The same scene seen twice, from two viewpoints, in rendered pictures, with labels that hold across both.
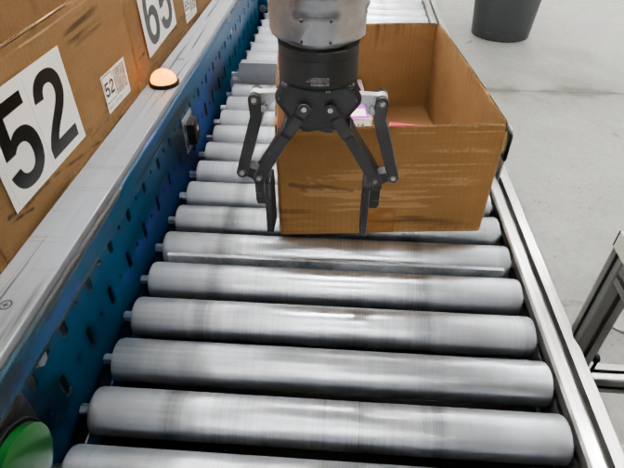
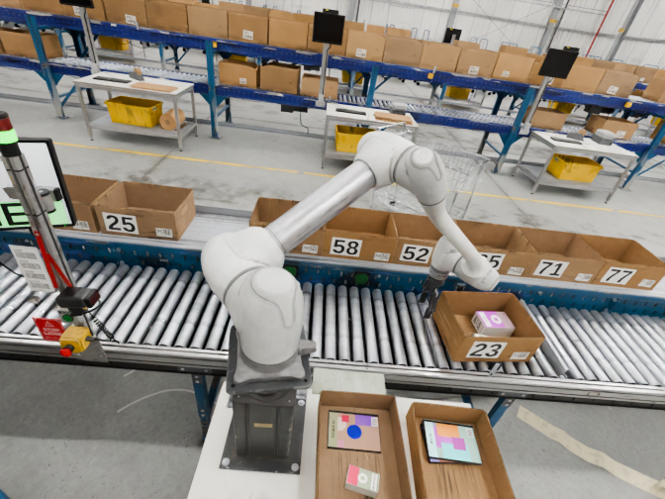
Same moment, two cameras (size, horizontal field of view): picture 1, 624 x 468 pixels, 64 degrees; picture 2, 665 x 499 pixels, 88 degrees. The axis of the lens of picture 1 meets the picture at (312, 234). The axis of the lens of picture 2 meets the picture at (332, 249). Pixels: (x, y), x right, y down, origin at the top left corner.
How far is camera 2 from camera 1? 1.44 m
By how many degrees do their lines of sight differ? 62
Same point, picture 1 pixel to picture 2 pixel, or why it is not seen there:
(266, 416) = (379, 312)
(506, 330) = (414, 357)
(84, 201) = (409, 268)
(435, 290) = (423, 346)
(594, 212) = not seen: outside the picture
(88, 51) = not seen: hidden behind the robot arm
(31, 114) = (416, 251)
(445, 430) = (383, 340)
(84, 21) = not seen: hidden behind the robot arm
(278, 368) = (391, 314)
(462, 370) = (398, 346)
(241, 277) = (414, 308)
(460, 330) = (411, 349)
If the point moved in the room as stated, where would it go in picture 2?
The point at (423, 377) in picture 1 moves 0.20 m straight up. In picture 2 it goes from (395, 339) to (406, 309)
